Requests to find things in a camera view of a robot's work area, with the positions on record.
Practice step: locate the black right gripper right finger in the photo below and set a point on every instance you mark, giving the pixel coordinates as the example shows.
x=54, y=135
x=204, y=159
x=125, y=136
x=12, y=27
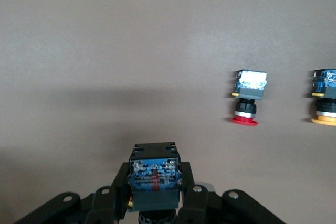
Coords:
x=204, y=208

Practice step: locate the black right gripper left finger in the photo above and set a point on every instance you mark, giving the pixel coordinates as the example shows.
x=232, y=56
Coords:
x=105, y=205

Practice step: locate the green mushroom push button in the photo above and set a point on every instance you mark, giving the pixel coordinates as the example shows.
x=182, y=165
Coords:
x=155, y=176

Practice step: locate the red mushroom push button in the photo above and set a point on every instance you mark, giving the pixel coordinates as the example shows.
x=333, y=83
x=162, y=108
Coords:
x=249, y=87

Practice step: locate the yellow mushroom push button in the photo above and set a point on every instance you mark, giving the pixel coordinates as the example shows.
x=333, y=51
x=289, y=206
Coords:
x=326, y=87

